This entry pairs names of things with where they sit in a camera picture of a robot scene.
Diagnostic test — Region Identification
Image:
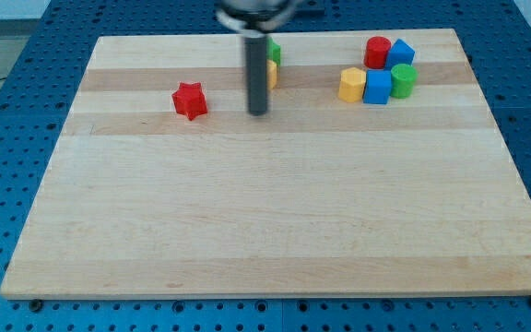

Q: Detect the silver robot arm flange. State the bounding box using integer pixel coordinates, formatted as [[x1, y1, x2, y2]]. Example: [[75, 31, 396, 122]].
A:
[[216, 0, 302, 32]]

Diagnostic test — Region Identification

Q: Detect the red star block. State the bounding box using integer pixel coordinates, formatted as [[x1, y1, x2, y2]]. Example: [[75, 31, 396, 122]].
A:
[[171, 82, 208, 121]]

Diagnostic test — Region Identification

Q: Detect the wooden board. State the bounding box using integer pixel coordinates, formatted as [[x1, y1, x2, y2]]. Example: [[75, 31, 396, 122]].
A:
[[0, 29, 531, 300]]

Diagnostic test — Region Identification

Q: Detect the yellow block behind rod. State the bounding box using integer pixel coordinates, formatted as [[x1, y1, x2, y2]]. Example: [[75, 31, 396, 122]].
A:
[[266, 60, 277, 90]]

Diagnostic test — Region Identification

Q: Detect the green block behind rod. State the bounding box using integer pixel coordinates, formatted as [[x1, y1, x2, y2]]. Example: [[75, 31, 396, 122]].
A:
[[267, 37, 281, 66]]

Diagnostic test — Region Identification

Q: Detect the yellow hexagon block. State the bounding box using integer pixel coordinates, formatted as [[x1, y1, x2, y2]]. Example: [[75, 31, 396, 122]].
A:
[[337, 67, 367, 102]]

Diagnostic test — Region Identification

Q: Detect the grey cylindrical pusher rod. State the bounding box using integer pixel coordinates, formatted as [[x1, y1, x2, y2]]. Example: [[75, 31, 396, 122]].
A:
[[242, 30, 268, 116]]

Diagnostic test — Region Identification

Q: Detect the blue cube block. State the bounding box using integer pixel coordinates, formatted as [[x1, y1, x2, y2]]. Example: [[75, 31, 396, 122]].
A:
[[363, 70, 392, 104]]

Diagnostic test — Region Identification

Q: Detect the red cylinder block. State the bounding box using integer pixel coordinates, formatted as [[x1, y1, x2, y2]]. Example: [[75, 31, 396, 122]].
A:
[[363, 36, 392, 69]]

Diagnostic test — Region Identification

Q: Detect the green cylinder block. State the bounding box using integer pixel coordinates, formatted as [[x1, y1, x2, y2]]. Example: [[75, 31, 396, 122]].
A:
[[390, 64, 418, 99]]

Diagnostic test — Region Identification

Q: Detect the blue pentagon block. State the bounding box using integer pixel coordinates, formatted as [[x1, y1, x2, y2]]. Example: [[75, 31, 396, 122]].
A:
[[384, 39, 416, 69]]

